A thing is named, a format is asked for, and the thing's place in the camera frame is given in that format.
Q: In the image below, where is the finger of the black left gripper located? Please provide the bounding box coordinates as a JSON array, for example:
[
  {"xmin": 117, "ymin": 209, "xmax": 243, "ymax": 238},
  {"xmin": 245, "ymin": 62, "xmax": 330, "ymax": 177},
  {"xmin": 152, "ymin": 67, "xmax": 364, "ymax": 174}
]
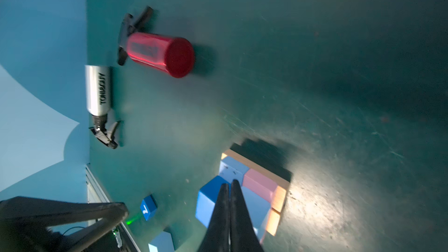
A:
[{"xmin": 1, "ymin": 196, "xmax": 110, "ymax": 252}]

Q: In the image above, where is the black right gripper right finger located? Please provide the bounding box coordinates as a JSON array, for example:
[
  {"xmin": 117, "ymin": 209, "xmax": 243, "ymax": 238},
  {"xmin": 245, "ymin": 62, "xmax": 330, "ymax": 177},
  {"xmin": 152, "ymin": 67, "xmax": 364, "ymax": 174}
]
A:
[{"xmin": 230, "ymin": 180, "xmax": 264, "ymax": 252}]

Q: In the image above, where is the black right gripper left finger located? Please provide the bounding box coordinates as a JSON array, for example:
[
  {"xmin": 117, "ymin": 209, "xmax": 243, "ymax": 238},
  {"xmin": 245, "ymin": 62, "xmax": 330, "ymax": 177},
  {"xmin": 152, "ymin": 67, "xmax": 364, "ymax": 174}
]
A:
[{"xmin": 198, "ymin": 184, "xmax": 231, "ymax": 252}]

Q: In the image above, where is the light blue long block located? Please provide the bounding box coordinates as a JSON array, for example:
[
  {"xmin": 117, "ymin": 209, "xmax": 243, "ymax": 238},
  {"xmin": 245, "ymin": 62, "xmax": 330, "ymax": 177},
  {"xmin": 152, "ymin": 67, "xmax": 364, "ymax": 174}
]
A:
[{"xmin": 241, "ymin": 187, "xmax": 271, "ymax": 244}]

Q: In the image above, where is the natural wood block 51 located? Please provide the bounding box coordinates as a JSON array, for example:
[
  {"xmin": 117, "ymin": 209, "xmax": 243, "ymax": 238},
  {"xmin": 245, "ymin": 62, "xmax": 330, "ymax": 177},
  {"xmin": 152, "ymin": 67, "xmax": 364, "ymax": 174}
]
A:
[{"xmin": 266, "ymin": 208, "xmax": 281, "ymax": 236}]

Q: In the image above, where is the dark blue wooden cube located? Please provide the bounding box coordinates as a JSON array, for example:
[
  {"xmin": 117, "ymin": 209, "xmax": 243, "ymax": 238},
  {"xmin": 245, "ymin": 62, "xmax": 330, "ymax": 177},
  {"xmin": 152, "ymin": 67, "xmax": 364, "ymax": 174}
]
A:
[{"xmin": 195, "ymin": 176, "xmax": 229, "ymax": 228}]

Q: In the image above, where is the pink wooden block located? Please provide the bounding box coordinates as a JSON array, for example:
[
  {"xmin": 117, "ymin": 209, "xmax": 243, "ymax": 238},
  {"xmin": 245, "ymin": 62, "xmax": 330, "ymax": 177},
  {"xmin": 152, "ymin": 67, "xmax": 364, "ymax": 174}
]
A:
[{"xmin": 243, "ymin": 169, "xmax": 278, "ymax": 204}]

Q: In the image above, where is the natural wood block 62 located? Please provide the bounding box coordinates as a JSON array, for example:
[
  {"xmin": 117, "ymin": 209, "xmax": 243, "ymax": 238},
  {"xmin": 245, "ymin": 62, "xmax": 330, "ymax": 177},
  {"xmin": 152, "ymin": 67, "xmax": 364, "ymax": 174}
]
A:
[{"xmin": 221, "ymin": 149, "xmax": 290, "ymax": 213}]

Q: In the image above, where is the light blue wooden cube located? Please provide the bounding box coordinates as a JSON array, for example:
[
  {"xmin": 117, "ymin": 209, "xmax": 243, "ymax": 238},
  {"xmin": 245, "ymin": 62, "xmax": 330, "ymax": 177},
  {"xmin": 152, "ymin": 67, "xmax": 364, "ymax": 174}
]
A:
[{"xmin": 218, "ymin": 156, "xmax": 250, "ymax": 186}]

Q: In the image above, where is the pale blue wooden cube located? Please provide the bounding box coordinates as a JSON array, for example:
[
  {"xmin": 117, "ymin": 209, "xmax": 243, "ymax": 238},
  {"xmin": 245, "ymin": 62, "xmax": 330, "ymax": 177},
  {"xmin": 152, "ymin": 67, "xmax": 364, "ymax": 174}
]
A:
[{"xmin": 148, "ymin": 231, "xmax": 175, "ymax": 252}]

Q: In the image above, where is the blue number seven cube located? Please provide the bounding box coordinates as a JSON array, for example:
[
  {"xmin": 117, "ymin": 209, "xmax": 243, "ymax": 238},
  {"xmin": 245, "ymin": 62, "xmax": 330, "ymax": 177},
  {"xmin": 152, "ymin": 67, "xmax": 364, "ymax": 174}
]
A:
[{"xmin": 140, "ymin": 195, "xmax": 158, "ymax": 221}]

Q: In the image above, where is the silver spray bottle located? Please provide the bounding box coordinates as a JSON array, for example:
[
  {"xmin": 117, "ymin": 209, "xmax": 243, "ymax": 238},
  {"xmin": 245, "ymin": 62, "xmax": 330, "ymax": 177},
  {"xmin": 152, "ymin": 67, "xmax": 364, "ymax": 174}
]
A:
[{"xmin": 85, "ymin": 65, "xmax": 119, "ymax": 149}]

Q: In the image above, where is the front aluminium rail bed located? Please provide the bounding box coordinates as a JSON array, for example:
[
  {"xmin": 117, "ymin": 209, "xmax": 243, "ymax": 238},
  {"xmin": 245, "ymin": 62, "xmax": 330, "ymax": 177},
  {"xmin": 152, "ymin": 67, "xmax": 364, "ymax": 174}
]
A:
[{"xmin": 85, "ymin": 164, "xmax": 141, "ymax": 252}]

